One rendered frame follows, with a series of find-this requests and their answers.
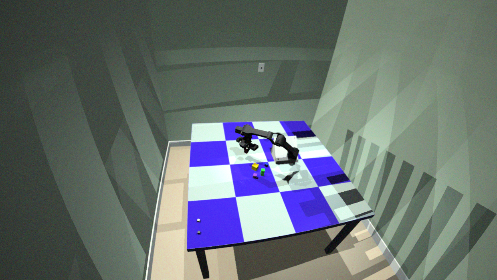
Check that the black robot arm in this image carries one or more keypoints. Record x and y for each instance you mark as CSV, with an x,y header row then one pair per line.
x,y
248,131

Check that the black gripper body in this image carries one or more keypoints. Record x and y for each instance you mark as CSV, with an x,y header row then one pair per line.
x,y
251,145

